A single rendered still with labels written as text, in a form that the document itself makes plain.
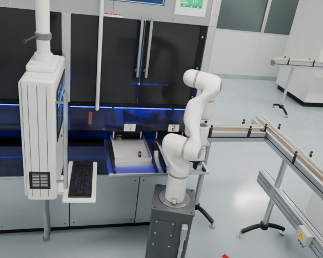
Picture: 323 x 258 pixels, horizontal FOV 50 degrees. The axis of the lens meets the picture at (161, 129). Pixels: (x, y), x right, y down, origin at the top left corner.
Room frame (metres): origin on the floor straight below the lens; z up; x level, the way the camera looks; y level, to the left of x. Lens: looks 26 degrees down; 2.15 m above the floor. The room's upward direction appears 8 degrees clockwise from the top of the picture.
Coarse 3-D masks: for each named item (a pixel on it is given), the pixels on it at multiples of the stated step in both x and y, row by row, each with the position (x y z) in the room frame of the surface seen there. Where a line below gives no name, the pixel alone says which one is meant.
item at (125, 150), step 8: (112, 144) 2.19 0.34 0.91; (120, 144) 2.26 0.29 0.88; (128, 144) 2.28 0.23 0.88; (136, 144) 2.30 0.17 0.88; (144, 144) 2.31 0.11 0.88; (120, 152) 2.15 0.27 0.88; (128, 152) 2.16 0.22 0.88; (136, 152) 2.18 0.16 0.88; (144, 152) 2.20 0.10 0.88; (120, 160) 2.02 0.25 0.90; (128, 160) 2.03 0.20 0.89; (136, 160) 2.05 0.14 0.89; (144, 160) 2.06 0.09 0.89
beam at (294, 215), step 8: (264, 176) 2.64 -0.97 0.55; (264, 184) 2.61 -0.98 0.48; (272, 184) 2.52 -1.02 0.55; (272, 192) 2.47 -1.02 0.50; (280, 192) 2.41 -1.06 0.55; (272, 200) 2.44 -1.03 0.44; (280, 200) 2.35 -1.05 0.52; (288, 200) 2.32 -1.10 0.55; (280, 208) 2.32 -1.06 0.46; (288, 208) 2.24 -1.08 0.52; (296, 208) 2.22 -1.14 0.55; (288, 216) 2.21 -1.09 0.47; (296, 216) 2.14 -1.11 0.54; (304, 216) 2.14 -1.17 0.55; (296, 224) 2.11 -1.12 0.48; (304, 224) 2.04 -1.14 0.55; (312, 224) 2.05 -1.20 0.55; (312, 232) 1.96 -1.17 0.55; (320, 232) 1.97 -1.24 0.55; (312, 240) 1.93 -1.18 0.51; (320, 240) 1.89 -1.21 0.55; (312, 248) 1.90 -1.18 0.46; (320, 248) 1.84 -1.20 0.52; (320, 256) 1.81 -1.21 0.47
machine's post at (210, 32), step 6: (216, 0) 2.43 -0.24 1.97; (216, 6) 2.43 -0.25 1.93; (216, 12) 2.43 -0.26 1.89; (210, 18) 2.42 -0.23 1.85; (216, 18) 2.44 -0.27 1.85; (210, 24) 2.43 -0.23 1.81; (216, 24) 2.44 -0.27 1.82; (210, 30) 2.43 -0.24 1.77; (210, 36) 2.43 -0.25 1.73; (210, 42) 2.43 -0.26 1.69; (204, 48) 2.43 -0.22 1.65; (210, 48) 2.43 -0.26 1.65; (204, 54) 2.42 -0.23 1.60; (210, 54) 2.44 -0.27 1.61; (204, 60) 2.43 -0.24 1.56; (204, 66) 2.43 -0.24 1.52; (198, 90) 2.43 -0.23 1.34
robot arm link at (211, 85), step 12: (204, 72) 1.87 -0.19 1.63; (204, 84) 1.81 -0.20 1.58; (216, 84) 1.79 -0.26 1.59; (204, 96) 1.77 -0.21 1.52; (192, 108) 1.76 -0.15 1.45; (204, 108) 1.80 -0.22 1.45; (192, 120) 1.73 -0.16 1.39; (192, 132) 1.70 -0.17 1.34; (192, 144) 1.66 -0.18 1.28; (192, 156) 1.64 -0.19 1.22
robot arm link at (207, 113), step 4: (208, 104) 1.97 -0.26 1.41; (212, 104) 1.99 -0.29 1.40; (208, 108) 1.97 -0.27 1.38; (212, 108) 1.99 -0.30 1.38; (204, 112) 1.98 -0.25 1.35; (208, 112) 1.98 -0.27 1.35; (204, 116) 1.98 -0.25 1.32; (208, 116) 1.98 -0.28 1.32; (188, 132) 2.03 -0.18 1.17; (188, 136) 2.04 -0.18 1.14
